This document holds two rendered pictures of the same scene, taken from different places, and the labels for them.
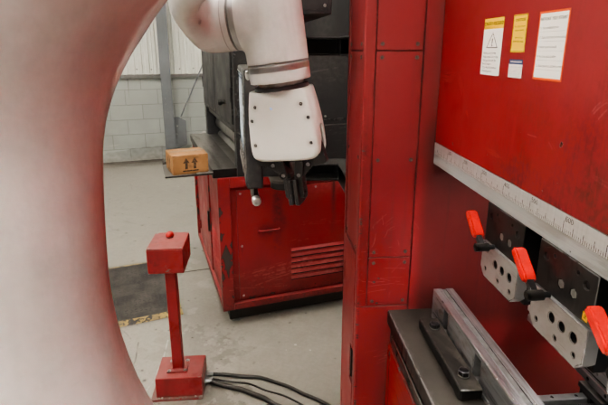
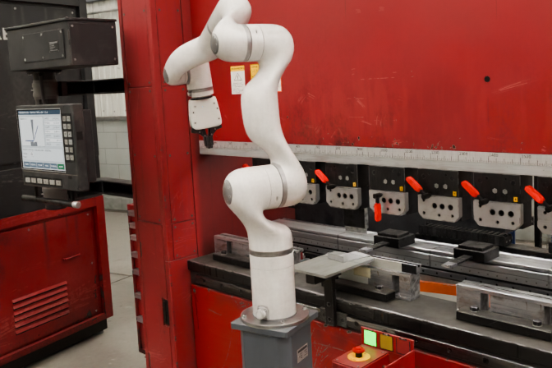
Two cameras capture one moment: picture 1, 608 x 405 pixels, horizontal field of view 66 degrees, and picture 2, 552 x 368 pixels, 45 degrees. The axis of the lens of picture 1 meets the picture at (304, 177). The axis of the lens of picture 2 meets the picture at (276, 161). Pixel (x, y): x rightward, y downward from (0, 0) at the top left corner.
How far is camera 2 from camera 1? 1.74 m
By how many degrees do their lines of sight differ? 40
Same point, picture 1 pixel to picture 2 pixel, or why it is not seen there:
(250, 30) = (196, 75)
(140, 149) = not seen: outside the picture
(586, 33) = (289, 72)
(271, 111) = (203, 107)
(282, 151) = (207, 123)
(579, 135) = (294, 111)
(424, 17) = not seen: hidden behind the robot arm
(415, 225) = (195, 196)
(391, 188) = (179, 173)
